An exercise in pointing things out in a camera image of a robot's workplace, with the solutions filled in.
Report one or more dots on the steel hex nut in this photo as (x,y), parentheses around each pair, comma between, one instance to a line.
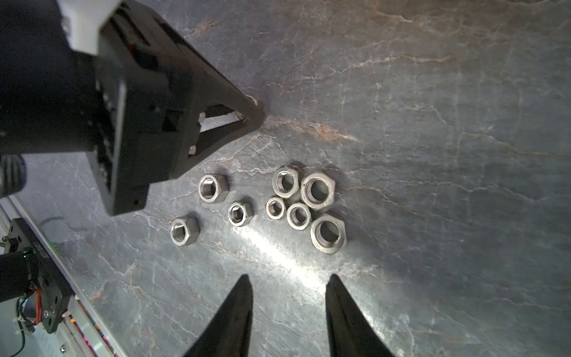
(286,182)
(213,188)
(184,231)
(328,234)
(299,216)
(240,213)
(318,191)
(276,208)

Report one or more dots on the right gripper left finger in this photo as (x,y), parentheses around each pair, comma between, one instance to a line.
(229,332)

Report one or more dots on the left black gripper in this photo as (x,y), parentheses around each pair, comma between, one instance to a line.
(155,85)

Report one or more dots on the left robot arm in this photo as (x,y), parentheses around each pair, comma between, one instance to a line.
(49,99)

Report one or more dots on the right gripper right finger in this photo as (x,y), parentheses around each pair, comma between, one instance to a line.
(349,333)

